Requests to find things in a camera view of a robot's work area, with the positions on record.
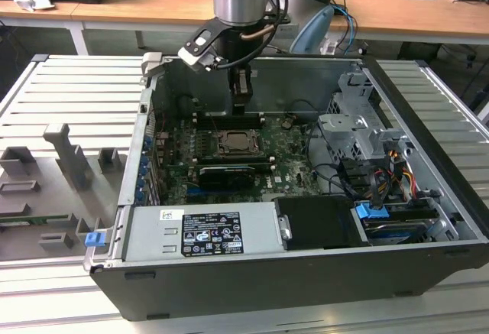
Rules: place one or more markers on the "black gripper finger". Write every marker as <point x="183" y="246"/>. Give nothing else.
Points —
<point x="234" y="97"/>

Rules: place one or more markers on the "silver CPU plate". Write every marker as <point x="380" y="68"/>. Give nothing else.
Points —
<point x="240" y="141"/>

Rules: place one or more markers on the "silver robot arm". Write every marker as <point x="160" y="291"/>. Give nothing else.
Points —
<point x="240" y="1"/>

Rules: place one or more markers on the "black RAM slot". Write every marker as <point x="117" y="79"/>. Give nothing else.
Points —
<point x="217" y="115"/>
<point x="217" y="122"/>
<point x="263" y="166"/>
<point x="237" y="157"/>

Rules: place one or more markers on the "black CPU socket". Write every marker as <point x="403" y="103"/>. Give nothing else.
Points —
<point x="218" y="152"/>

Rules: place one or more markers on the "black graphics card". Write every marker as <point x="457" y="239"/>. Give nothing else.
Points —
<point x="225" y="179"/>

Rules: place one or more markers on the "green motherboard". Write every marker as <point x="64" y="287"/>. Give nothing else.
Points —
<point x="294" y="169"/>

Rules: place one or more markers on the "wooden desk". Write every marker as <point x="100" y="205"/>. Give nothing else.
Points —
<point x="153" y="1"/>

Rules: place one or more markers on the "silver metal drive cage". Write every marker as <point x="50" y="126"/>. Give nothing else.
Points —
<point x="344" y="135"/>

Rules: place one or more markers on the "black plastic shroud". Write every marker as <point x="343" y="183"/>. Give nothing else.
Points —
<point x="317" y="223"/>

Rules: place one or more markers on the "silver power supply unit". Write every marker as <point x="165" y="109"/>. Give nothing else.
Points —
<point x="153" y="234"/>

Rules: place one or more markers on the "blue disk carrier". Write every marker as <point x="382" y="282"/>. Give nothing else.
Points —
<point x="370" y="211"/>

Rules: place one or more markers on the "black open PC case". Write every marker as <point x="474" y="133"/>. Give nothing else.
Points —
<point x="267" y="288"/>

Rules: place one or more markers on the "blue case latch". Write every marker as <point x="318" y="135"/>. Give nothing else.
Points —
<point x="94" y="239"/>

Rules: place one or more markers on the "hard disk drive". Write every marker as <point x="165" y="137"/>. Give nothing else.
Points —
<point x="393" y="231"/>

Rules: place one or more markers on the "grey parts rack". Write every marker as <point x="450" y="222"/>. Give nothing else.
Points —
<point x="49" y="204"/>

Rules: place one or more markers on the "crumpled white paper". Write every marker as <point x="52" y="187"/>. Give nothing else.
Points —
<point x="30" y="3"/>

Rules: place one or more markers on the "green RAM stick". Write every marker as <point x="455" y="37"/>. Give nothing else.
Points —
<point x="34" y="219"/>

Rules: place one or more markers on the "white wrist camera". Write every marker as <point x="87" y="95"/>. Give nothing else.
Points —
<point x="191" y="57"/>

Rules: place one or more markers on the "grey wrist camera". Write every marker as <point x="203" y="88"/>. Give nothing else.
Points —
<point x="289" y="29"/>

